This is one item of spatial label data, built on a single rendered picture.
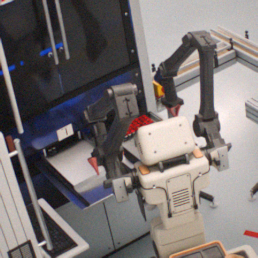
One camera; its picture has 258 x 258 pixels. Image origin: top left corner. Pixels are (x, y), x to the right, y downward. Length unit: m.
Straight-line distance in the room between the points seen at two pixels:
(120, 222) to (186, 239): 0.98
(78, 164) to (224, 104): 2.09
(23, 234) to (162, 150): 0.68
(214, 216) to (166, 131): 1.67
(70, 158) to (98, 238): 0.63
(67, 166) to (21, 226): 0.71
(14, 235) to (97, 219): 1.08
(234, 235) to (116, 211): 0.77
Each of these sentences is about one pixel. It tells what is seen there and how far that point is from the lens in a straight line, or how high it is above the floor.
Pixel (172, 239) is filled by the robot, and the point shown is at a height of 0.84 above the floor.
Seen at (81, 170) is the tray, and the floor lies 0.88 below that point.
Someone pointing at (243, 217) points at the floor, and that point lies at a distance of 4.28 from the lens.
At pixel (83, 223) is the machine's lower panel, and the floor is 0.42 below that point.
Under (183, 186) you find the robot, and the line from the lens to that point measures 2.76.
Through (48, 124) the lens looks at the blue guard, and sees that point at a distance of 3.36.
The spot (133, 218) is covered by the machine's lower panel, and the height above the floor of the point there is 0.26.
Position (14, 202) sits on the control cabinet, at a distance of 2.75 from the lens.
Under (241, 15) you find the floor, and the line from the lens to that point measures 6.63.
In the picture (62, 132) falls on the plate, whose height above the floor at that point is 1.03.
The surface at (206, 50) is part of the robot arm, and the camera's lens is 2.79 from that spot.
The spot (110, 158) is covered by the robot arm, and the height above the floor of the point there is 1.25.
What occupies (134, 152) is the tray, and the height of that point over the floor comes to 0.88.
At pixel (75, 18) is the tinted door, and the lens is 3.22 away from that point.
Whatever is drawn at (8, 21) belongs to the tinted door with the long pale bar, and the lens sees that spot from 3.05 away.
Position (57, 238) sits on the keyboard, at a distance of 3.12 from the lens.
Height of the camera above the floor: 2.94
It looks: 35 degrees down
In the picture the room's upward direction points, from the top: 10 degrees counter-clockwise
